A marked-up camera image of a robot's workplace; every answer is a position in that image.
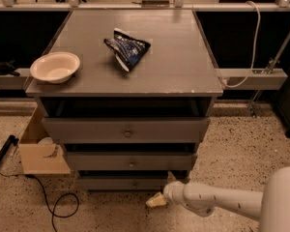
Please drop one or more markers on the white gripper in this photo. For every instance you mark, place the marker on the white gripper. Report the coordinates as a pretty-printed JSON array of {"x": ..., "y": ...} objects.
[{"x": 171, "y": 191}]

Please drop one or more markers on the grey bottom drawer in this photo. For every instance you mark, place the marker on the grey bottom drawer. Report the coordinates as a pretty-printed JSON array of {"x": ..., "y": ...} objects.
[{"x": 122, "y": 184}]

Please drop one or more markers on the grey drawer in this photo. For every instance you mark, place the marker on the grey drawer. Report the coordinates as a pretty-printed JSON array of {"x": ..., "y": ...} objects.
[
  {"x": 126, "y": 130},
  {"x": 122, "y": 184},
  {"x": 130, "y": 161}
]

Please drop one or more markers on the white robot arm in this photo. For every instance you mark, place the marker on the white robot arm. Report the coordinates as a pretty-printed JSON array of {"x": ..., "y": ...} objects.
[{"x": 270, "y": 207}]

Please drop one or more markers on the grey wooden drawer cabinet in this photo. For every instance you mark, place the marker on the grey wooden drawer cabinet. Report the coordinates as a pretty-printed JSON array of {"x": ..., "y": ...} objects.
[{"x": 174, "y": 79}]

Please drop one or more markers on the grey middle drawer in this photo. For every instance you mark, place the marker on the grey middle drawer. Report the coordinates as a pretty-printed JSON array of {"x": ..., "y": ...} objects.
[{"x": 130, "y": 161}]

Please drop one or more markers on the grey top drawer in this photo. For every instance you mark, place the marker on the grey top drawer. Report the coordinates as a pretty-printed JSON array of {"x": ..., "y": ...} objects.
[{"x": 126, "y": 130}]

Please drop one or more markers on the cardboard box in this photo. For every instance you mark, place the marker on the cardboard box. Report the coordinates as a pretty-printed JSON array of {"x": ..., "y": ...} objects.
[{"x": 39, "y": 153}]

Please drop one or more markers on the blue crumpled chip bag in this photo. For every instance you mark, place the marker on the blue crumpled chip bag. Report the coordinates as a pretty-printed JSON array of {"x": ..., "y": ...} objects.
[{"x": 127, "y": 49}]

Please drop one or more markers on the black pole on floor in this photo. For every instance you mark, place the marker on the black pole on floor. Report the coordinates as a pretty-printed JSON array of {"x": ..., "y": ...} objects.
[{"x": 11, "y": 140}]

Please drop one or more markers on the white bowl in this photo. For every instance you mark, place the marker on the white bowl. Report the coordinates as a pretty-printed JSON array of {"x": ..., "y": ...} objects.
[{"x": 55, "y": 67}]

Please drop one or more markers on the black object on rail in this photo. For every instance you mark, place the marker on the black object on rail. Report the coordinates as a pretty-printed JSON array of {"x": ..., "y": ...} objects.
[{"x": 8, "y": 68}]

